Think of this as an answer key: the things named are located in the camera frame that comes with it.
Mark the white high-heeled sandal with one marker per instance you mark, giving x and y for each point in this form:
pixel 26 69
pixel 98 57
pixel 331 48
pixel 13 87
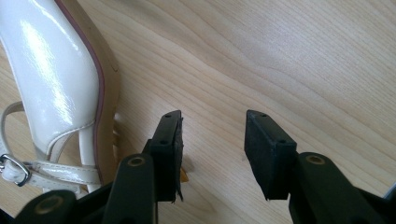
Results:
pixel 59 77

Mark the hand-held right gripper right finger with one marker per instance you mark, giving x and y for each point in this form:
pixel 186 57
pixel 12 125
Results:
pixel 269 155

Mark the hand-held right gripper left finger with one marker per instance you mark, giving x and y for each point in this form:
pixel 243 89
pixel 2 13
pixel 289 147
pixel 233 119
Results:
pixel 166 155

